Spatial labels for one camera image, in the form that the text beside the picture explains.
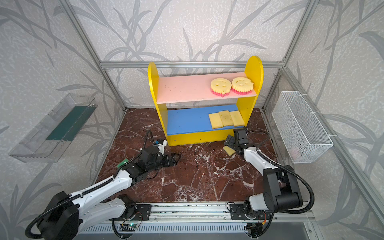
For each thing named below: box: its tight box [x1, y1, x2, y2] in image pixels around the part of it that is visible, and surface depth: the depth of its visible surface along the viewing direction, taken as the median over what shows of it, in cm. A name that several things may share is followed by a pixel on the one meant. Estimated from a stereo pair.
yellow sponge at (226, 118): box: [218, 110, 234, 127], surface depth 95 cm
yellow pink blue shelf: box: [148, 55, 264, 147], surface depth 80 cm
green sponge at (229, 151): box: [223, 145, 236, 156], surface depth 96 cm
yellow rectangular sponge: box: [229, 110, 245, 127], surface depth 95 cm
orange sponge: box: [208, 112, 224, 129], surface depth 95 cm
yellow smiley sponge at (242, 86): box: [231, 77, 254, 96], surface depth 72 cm
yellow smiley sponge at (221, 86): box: [210, 78, 232, 98], surface depth 72 cm
